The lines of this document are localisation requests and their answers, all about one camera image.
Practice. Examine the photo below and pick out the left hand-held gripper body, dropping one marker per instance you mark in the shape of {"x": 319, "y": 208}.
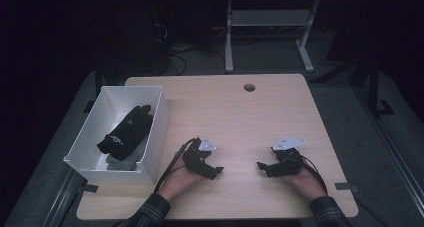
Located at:
{"x": 196, "y": 160}

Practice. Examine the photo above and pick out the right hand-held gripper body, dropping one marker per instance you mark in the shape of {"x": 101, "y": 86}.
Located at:
{"x": 286, "y": 165}

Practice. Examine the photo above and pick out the white box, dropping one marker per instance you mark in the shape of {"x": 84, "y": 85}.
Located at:
{"x": 156, "y": 150}

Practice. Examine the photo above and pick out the grey mitten with label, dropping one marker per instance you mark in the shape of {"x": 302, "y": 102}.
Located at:
{"x": 126, "y": 164}

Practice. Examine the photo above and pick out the black glove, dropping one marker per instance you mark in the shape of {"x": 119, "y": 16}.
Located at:
{"x": 128, "y": 132}

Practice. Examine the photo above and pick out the person's right hand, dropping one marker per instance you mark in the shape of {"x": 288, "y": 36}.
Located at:
{"x": 306, "y": 185}

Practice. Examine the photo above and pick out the person's left hand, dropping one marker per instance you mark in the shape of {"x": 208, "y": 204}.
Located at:
{"x": 178, "y": 183}

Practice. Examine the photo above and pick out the black tape strip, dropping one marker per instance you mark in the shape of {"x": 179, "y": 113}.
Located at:
{"x": 346, "y": 187}
{"x": 90, "y": 188}

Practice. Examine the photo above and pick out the aluminium rail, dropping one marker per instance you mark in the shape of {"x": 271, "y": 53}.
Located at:
{"x": 393, "y": 153}
{"x": 61, "y": 200}

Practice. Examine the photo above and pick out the grey metal table frame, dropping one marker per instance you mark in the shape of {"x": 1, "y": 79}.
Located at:
{"x": 266, "y": 17}

